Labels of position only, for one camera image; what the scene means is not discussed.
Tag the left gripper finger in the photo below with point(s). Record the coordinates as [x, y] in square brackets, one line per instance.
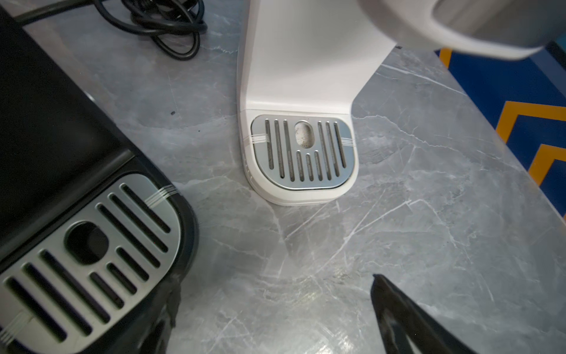
[405, 327]

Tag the white coffee machine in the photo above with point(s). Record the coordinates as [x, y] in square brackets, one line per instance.
[302, 63]

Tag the black coffee machine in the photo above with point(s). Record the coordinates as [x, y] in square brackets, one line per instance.
[95, 239]

